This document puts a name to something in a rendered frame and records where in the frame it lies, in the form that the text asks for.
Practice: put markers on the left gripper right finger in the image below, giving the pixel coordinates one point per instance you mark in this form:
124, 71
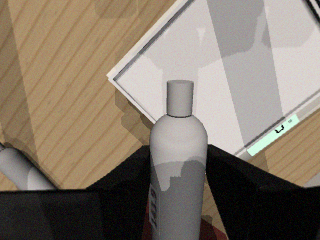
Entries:
254, 204

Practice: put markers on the grey bottle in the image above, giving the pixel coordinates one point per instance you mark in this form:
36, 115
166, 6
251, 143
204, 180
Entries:
21, 171

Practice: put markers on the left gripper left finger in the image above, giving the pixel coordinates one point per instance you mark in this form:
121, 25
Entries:
80, 214

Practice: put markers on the grey co2 cylinder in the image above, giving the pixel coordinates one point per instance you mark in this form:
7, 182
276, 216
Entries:
178, 144

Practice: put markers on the red open box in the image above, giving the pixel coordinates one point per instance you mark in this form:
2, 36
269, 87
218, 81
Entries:
207, 231

